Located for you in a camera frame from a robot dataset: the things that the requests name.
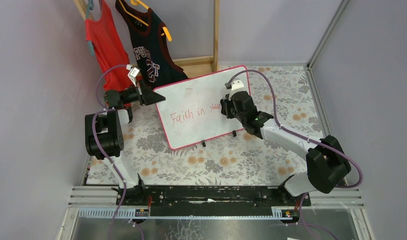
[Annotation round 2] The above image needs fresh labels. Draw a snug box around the teal clothes hanger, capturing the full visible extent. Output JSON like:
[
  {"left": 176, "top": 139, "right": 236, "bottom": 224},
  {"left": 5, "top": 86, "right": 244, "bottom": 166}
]
[{"left": 84, "top": 0, "right": 104, "bottom": 57}]

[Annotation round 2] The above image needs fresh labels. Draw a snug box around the white slotted cable duct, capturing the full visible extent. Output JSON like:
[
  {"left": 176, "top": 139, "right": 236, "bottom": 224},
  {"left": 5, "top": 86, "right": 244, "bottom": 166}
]
[{"left": 77, "top": 207, "right": 293, "bottom": 221}]

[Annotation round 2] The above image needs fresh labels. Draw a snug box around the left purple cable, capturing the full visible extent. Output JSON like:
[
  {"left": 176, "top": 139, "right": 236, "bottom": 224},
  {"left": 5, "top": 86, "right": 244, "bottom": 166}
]
[{"left": 92, "top": 64, "right": 146, "bottom": 240}]

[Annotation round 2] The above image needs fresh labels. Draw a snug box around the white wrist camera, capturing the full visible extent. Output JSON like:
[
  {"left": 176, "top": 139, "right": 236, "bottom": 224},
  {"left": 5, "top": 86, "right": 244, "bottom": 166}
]
[
  {"left": 224, "top": 80, "right": 246, "bottom": 95},
  {"left": 126, "top": 64, "right": 140, "bottom": 87}
]

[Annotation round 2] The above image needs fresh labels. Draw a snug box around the pink-framed whiteboard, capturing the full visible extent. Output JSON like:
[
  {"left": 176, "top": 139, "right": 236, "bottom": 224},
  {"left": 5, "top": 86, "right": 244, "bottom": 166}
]
[{"left": 154, "top": 65, "right": 250, "bottom": 150}]

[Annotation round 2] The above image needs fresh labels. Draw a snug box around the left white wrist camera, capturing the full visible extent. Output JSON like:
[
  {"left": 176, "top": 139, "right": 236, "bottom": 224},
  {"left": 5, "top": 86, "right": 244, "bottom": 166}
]
[{"left": 126, "top": 64, "right": 140, "bottom": 87}]

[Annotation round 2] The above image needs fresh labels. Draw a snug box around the red tank top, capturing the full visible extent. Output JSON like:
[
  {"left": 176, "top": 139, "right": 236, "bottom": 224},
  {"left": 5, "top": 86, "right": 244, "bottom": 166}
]
[{"left": 91, "top": 0, "right": 132, "bottom": 91}]

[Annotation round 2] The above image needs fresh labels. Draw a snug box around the navy basketball jersey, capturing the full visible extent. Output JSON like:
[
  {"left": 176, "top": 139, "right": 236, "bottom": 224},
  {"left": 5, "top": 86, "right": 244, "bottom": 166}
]
[{"left": 115, "top": 0, "right": 189, "bottom": 89}]

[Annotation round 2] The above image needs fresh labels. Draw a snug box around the floral table mat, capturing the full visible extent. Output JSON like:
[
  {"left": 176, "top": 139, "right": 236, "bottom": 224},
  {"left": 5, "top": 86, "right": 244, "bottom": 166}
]
[{"left": 122, "top": 66, "right": 323, "bottom": 186}]

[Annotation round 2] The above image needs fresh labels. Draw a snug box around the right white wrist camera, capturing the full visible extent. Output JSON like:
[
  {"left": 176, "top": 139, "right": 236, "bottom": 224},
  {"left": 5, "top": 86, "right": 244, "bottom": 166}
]
[{"left": 224, "top": 80, "right": 246, "bottom": 95}]

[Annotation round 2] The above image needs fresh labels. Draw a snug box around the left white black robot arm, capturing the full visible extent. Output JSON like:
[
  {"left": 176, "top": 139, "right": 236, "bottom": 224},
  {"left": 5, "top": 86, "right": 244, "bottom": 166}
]
[{"left": 84, "top": 83, "right": 166, "bottom": 198}]

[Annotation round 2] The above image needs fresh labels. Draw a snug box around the aluminium frame rail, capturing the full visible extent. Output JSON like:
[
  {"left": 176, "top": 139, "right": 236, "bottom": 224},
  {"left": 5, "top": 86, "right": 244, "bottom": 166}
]
[{"left": 307, "top": 0, "right": 350, "bottom": 69}]

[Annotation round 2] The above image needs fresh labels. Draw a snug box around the wooden clothes rack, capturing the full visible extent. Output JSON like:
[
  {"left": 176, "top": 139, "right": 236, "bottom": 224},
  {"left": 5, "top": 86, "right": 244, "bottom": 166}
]
[{"left": 73, "top": 0, "right": 220, "bottom": 77}]

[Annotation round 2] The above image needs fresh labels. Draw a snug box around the yellow clothes hanger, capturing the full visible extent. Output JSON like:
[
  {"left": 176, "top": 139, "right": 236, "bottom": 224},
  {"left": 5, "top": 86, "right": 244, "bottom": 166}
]
[{"left": 118, "top": 0, "right": 173, "bottom": 43}]

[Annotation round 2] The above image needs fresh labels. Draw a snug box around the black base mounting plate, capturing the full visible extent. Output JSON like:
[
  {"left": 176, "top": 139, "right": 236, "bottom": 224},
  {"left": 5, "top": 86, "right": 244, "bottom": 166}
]
[{"left": 116, "top": 185, "right": 311, "bottom": 215}]

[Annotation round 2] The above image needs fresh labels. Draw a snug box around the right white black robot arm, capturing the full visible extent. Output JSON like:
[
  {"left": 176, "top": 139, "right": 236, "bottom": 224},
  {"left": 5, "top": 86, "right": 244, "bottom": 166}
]
[{"left": 220, "top": 91, "right": 352, "bottom": 197}]

